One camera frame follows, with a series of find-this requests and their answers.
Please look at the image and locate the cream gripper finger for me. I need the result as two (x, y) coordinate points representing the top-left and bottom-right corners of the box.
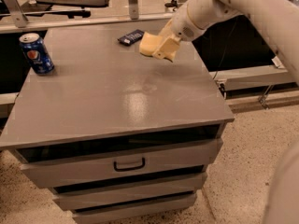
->
(152, 37), (180, 62)

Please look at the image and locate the yellow wavy sponge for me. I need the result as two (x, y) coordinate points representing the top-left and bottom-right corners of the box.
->
(139, 32), (162, 57)

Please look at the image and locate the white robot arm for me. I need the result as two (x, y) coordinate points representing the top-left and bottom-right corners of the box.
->
(153, 0), (299, 224)

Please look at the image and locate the black office chair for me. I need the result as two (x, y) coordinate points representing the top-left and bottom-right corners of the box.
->
(0, 0), (119, 21)

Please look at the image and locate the grey drawer cabinet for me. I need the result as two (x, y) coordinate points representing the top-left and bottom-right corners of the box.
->
(1, 21), (234, 224)

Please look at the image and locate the blue pepsi can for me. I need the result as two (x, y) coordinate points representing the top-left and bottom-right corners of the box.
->
(19, 33), (54, 75)

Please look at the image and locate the black hanging cable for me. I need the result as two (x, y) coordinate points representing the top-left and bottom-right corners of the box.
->
(211, 16), (241, 81)

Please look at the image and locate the black drawer handle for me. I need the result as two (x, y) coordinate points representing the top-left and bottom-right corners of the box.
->
(113, 158), (146, 172)

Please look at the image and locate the metal frame railing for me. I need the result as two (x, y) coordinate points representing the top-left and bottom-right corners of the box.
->
(0, 0), (299, 35)

